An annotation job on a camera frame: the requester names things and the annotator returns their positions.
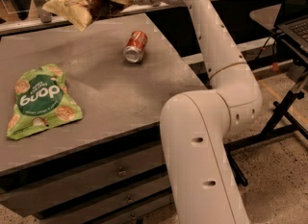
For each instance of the brown chip bag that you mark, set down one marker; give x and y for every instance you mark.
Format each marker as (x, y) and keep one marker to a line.
(81, 13)

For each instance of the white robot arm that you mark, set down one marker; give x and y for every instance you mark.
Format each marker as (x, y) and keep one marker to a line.
(193, 125)

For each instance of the green jalapeno chip bag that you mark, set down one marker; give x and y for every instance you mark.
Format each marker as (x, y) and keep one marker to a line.
(42, 102)

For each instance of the red soda can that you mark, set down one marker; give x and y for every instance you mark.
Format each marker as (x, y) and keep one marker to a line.
(134, 49)

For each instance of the grey drawer cabinet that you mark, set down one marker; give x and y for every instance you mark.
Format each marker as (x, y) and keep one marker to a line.
(108, 167)

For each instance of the black laptop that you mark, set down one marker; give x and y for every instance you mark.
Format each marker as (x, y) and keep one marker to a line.
(297, 31)

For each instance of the black metal stand leg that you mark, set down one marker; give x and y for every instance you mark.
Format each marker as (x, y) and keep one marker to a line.
(239, 176)

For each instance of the grey metal shelf rail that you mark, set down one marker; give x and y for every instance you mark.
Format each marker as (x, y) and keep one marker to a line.
(254, 52)

